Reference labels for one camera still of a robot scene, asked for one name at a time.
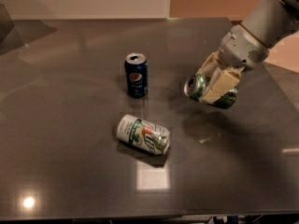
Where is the white 7UP can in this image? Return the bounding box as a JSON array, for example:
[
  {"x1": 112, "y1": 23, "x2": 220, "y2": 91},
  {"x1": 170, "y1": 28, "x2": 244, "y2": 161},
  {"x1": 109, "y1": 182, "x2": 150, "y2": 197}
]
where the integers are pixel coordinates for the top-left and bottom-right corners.
[{"x1": 117, "y1": 114, "x2": 170, "y2": 156}]

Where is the blue Pepsi can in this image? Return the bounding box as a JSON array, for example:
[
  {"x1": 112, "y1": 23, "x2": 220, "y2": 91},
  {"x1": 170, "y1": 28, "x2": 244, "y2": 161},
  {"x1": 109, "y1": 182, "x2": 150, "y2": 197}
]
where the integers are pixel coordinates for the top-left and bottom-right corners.
[{"x1": 124, "y1": 52, "x2": 149, "y2": 98}]

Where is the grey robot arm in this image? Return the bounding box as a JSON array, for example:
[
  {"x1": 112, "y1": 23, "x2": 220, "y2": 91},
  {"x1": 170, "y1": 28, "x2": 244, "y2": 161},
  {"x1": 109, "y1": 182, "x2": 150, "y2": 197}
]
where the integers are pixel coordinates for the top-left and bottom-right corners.
[{"x1": 198, "y1": 0, "x2": 299, "y2": 105}]

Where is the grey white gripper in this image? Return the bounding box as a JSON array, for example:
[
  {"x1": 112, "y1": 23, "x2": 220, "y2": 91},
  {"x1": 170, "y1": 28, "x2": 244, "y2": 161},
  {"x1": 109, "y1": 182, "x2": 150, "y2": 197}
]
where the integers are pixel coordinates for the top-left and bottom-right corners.
[{"x1": 196, "y1": 25, "x2": 269, "y2": 105}]

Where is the green soda can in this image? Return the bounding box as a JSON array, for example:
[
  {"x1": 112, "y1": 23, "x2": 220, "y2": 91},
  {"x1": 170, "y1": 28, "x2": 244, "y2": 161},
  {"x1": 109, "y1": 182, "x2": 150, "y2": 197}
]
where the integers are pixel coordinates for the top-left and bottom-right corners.
[{"x1": 184, "y1": 74, "x2": 237, "y2": 109}]

